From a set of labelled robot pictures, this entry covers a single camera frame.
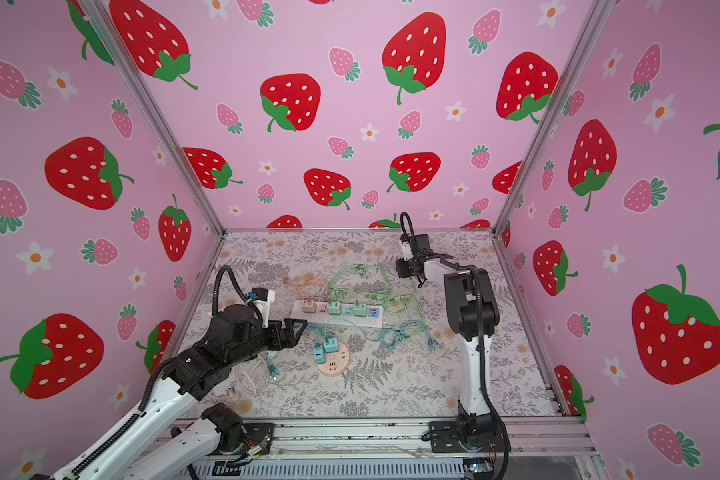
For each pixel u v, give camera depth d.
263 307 0.66
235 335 0.55
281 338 0.65
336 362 0.84
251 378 0.76
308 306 0.91
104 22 0.69
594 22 0.70
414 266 0.95
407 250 0.99
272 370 0.85
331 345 0.83
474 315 0.60
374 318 0.93
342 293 0.99
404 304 0.99
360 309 0.90
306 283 1.05
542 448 0.73
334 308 0.91
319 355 0.82
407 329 0.93
